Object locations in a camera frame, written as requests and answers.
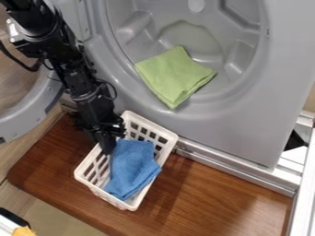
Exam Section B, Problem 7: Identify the green cloth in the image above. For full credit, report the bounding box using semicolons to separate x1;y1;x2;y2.
134;45;218;111

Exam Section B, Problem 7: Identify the blue cloth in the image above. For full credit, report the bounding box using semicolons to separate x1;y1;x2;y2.
103;139;163;202

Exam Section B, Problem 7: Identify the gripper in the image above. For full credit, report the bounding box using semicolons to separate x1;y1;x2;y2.
74;91;126;156

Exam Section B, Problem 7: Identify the white basket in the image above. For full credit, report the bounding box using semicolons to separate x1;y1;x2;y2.
72;110;181;212

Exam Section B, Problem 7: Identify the washing machine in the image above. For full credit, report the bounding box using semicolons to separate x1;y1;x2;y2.
0;0;315;170

